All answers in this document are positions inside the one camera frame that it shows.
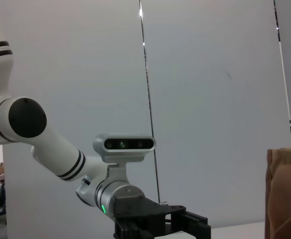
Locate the khaki fabric food bag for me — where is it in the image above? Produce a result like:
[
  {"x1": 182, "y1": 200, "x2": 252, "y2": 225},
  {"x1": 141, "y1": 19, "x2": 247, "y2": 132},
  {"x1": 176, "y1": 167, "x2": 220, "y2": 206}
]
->
[{"x1": 264, "y1": 145, "x2": 291, "y2": 239}]

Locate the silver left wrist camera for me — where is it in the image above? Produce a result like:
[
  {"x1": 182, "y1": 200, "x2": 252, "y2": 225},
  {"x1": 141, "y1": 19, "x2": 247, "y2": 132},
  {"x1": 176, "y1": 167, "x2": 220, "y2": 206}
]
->
[{"x1": 93, "y1": 133, "x2": 157, "y2": 164}]

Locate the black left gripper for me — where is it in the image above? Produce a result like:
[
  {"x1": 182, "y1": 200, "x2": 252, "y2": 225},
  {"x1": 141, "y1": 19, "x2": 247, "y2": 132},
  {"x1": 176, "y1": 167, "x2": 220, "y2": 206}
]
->
[{"x1": 112, "y1": 196, "x2": 211, "y2": 239}]

